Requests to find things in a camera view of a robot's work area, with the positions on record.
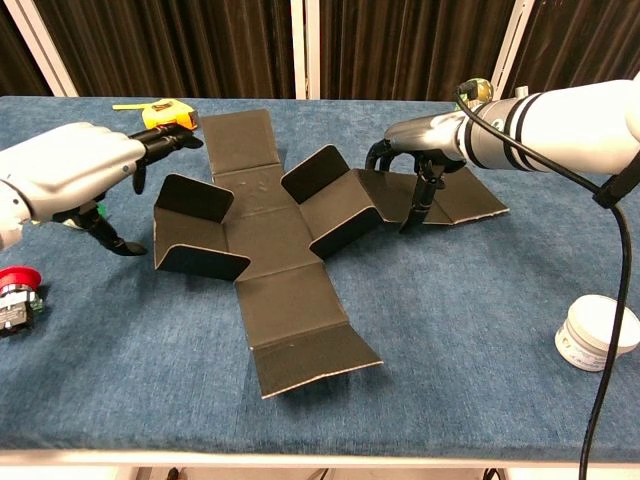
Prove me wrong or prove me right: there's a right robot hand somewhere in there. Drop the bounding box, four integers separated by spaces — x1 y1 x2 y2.
364 110 469 235

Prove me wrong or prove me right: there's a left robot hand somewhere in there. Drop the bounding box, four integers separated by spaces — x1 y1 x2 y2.
0 121 205 257

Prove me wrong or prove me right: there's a black cardboard box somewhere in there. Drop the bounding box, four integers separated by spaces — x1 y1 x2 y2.
152 108 511 400

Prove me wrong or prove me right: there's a green nesting doll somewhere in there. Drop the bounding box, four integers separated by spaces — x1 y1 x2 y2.
459 77 495 104

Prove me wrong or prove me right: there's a yellow tape measure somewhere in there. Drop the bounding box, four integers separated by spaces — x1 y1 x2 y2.
112 98 200 132

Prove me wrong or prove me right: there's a blue table mat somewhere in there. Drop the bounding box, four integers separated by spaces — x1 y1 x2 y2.
0 95 640 459

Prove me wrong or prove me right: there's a white round jar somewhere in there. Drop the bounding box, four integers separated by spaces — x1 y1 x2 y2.
554 294 640 374

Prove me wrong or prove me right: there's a white frame post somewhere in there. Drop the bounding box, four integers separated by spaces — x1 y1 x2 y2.
0 0 79 97
289 0 321 100
492 0 534 104

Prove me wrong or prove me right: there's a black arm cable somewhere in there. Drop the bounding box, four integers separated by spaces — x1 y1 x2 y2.
454 82 640 480

